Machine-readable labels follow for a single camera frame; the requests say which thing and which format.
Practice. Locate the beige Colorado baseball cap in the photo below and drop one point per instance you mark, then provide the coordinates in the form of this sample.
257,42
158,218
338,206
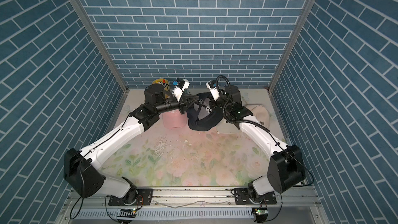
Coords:
261,114

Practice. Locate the black baseball cap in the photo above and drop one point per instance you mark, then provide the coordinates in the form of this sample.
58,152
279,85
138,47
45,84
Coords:
204,114

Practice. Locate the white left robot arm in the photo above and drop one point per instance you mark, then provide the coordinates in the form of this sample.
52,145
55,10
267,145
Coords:
81,167

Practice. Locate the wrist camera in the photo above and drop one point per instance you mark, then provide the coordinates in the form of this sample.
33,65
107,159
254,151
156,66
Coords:
180,85
211,85

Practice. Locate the pink baseball cap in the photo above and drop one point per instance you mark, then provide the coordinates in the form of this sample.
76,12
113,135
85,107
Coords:
174,119

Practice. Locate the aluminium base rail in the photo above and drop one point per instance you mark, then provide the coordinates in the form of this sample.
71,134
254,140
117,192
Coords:
198,205

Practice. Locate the cream white baseball cap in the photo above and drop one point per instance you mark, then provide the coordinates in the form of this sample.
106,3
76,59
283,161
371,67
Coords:
223,127

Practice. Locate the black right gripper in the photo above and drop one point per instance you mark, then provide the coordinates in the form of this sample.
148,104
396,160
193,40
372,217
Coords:
213,103

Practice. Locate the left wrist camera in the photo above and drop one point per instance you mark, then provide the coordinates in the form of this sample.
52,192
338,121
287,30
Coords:
180,85

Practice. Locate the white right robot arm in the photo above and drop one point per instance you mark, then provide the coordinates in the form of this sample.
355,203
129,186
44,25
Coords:
285,168

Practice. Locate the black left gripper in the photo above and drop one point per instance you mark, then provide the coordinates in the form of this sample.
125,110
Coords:
186,101

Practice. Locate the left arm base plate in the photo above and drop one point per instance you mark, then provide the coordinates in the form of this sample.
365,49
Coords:
139,197

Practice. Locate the yellow pen holder cup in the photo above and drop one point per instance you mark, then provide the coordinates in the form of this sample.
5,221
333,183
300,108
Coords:
164,82

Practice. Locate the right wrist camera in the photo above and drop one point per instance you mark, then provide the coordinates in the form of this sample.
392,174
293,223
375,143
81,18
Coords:
211,85

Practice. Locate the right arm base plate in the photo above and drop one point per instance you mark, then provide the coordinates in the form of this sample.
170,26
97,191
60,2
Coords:
247,196

